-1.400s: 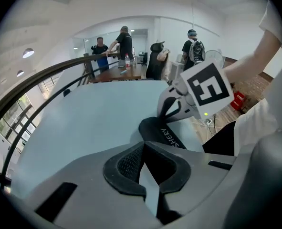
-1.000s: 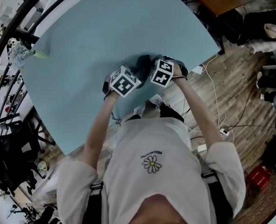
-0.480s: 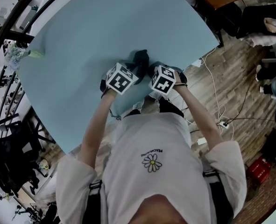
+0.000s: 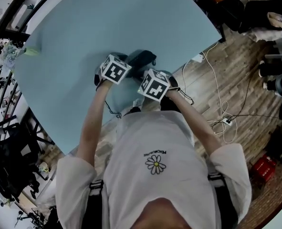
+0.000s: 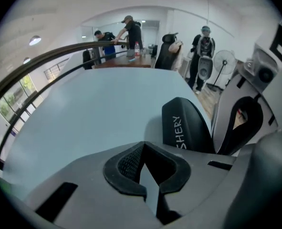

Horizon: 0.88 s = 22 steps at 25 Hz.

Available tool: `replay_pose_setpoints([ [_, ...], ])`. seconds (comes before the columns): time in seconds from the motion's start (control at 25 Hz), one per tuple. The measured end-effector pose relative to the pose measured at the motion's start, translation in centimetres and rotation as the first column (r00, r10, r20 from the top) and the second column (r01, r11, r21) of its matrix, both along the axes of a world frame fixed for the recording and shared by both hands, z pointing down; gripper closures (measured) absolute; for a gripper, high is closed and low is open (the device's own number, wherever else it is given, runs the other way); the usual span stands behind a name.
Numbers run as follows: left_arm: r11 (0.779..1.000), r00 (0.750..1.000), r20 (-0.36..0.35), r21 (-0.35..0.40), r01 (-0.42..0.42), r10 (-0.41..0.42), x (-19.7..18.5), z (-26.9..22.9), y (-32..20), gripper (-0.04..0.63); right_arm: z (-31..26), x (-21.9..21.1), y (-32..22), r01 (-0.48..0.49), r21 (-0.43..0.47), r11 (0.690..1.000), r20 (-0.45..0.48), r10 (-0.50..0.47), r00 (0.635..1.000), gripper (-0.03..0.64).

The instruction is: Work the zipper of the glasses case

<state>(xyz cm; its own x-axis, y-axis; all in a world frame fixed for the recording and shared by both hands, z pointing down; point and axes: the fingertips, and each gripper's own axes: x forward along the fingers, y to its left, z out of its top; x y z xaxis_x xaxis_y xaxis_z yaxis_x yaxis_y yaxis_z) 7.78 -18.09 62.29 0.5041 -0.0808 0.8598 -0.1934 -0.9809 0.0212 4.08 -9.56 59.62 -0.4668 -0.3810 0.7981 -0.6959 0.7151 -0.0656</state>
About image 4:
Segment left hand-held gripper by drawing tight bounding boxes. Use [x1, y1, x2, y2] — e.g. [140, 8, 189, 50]
[94, 52, 133, 88]

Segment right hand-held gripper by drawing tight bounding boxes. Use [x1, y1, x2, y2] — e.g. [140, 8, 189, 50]
[127, 65, 179, 103]

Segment black glasses case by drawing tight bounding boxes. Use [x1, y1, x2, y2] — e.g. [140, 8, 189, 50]
[127, 49, 157, 68]

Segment person's left forearm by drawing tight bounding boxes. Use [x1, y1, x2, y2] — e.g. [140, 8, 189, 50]
[76, 84, 113, 169]

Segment person's right forearm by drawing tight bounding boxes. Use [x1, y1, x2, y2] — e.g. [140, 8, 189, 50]
[165, 88, 224, 157]

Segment person's left shoe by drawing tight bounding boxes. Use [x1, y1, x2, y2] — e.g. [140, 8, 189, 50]
[132, 97, 145, 111]

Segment person's black trousers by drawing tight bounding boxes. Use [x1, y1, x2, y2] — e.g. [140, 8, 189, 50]
[159, 96, 178, 112]

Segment white power adapter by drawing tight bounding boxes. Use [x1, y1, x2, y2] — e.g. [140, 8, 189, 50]
[192, 53, 205, 63]

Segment white flower print T-shirt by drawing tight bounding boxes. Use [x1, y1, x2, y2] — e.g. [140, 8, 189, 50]
[55, 110, 252, 229]

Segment pale green vase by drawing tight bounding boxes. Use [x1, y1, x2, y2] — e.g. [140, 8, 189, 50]
[23, 46, 40, 57]

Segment black metal railing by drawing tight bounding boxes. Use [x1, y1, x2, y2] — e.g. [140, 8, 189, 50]
[0, 0, 63, 134]

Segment white and green mug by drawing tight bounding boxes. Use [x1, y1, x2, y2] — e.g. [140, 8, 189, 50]
[36, 162, 50, 174]

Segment beige cloth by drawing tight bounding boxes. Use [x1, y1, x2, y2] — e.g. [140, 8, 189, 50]
[249, 11, 282, 43]

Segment person's face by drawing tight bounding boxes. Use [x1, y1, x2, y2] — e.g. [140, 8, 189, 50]
[133, 197, 180, 229]

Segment thin black cord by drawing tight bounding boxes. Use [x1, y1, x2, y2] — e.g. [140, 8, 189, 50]
[169, 76, 195, 106]
[104, 100, 123, 119]

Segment white cable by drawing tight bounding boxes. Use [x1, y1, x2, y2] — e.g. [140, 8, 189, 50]
[182, 40, 239, 145]

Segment black backpack strap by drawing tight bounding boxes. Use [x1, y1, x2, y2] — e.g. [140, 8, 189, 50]
[87, 178, 108, 229]
[207, 171, 240, 229]

